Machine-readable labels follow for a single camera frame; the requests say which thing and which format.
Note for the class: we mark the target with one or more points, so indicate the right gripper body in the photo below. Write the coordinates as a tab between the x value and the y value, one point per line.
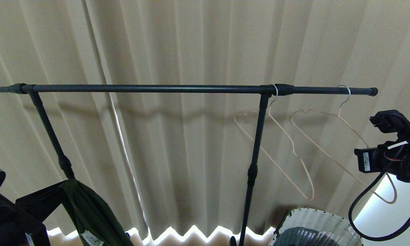
392	123

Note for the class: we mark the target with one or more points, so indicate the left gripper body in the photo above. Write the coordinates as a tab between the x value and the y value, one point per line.
10	225

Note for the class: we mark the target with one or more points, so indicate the pink clothes hanger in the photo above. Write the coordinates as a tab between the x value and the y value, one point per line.
353	130
280	128

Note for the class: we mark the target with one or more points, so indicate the green long-sleeved shirt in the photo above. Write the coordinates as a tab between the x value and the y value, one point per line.
95	215

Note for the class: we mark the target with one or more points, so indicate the white laundry basket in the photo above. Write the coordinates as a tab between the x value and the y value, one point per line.
314	223

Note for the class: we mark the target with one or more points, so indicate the black clothes rack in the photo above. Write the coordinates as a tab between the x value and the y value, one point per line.
157	89

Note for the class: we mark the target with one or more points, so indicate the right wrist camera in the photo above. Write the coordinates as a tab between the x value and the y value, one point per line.
368	160

